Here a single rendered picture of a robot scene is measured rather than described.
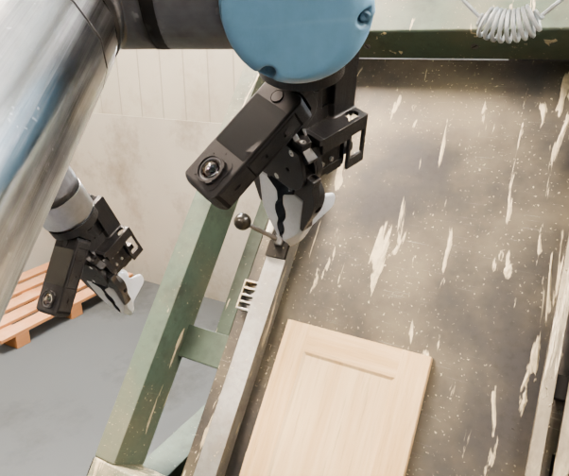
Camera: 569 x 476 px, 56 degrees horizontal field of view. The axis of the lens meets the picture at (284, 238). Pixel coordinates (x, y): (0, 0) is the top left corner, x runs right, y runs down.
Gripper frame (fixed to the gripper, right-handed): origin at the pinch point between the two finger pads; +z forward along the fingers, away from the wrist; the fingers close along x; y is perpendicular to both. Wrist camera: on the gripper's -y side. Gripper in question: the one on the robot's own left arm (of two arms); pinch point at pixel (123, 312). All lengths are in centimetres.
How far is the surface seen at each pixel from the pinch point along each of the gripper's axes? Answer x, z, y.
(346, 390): -27.9, 33.9, 14.9
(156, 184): 212, 154, 172
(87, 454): 115, 152, -4
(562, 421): -65, 27, 19
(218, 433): -5.3, 37.8, -1.5
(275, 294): -6.9, 25.9, 27.3
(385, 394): -35, 33, 17
